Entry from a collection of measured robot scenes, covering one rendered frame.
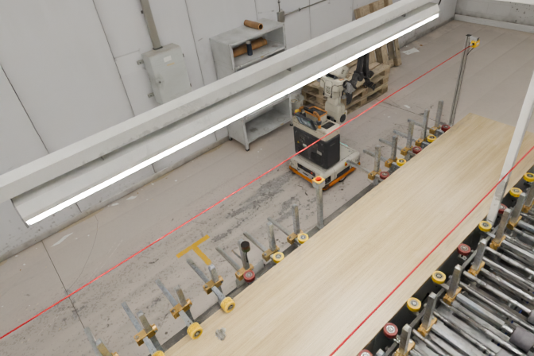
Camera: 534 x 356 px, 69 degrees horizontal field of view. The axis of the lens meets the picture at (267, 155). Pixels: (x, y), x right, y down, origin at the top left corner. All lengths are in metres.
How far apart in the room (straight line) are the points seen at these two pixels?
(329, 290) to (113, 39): 3.34
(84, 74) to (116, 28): 0.59
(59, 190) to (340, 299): 1.84
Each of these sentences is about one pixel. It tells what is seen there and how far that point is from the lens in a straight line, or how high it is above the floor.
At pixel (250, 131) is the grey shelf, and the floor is 0.14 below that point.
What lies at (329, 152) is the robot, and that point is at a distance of 4.39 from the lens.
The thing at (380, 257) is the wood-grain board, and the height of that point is 0.90.
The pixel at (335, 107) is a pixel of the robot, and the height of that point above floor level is 0.88.
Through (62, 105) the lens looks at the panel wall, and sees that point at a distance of 4.59.
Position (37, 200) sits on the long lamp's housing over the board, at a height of 2.37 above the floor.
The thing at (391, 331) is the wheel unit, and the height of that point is 0.90.
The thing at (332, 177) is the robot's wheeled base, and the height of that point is 0.18.
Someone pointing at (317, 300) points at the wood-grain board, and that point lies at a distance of 2.65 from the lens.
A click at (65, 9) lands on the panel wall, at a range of 4.40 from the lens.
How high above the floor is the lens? 3.12
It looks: 36 degrees down
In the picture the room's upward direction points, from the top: 8 degrees counter-clockwise
